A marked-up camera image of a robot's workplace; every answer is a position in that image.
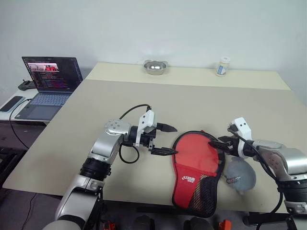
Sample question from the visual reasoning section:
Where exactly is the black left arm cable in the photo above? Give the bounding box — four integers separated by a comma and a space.
118, 103, 152, 165

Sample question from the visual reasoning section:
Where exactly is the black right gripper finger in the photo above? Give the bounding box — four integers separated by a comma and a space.
217, 135, 238, 144
209, 141, 233, 151

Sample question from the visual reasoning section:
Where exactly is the black laptop cable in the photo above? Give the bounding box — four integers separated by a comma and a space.
9, 98, 32, 150

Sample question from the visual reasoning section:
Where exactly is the grey remote controller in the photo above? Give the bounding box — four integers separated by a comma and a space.
17, 79, 36, 92

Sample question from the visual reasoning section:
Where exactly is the red table tennis paddle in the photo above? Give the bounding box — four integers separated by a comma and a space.
176, 133, 219, 177

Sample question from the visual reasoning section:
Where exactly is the small orange part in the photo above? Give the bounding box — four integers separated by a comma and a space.
218, 219, 231, 230

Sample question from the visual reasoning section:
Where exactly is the white plastic bottle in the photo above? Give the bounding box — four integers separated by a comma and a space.
215, 56, 231, 78

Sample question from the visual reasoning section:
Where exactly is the silver robot torso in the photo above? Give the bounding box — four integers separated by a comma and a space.
43, 219, 75, 230

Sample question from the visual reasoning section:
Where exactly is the open grey laptop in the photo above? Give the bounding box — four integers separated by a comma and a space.
14, 56, 84, 121

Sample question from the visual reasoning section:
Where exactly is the black smartphone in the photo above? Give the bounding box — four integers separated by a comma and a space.
0, 95, 25, 113

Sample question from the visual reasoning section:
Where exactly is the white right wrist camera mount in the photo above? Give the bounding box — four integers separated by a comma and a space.
227, 117, 252, 159

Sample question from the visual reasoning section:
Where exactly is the black metal table frame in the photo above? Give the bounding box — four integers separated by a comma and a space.
242, 212, 297, 230

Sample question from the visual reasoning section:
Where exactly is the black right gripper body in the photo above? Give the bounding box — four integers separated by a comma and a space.
226, 128, 241, 156

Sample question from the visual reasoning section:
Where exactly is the metal bowl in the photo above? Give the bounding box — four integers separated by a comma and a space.
143, 59, 170, 76

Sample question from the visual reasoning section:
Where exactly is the dark rounded shape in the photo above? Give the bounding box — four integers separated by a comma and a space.
183, 217, 213, 230

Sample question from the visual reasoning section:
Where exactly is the red and black paddle case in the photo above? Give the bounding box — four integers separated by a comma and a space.
171, 130, 226, 219

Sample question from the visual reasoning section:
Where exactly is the black floor cable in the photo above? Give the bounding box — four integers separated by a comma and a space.
29, 191, 38, 230

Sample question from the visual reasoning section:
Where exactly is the grey soft pouch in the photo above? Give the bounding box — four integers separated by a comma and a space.
225, 157, 258, 195

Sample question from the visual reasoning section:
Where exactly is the white side table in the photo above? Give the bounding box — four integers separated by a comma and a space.
0, 68, 92, 127

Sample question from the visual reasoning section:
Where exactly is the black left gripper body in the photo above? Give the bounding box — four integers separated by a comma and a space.
140, 122, 161, 152

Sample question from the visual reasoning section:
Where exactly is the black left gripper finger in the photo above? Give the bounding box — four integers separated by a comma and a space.
150, 147, 179, 156
157, 122, 178, 133

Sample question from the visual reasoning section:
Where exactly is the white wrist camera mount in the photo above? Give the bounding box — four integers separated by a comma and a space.
227, 117, 252, 159
133, 109, 157, 147

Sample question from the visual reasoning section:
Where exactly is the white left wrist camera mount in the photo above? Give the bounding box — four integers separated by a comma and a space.
133, 109, 157, 147

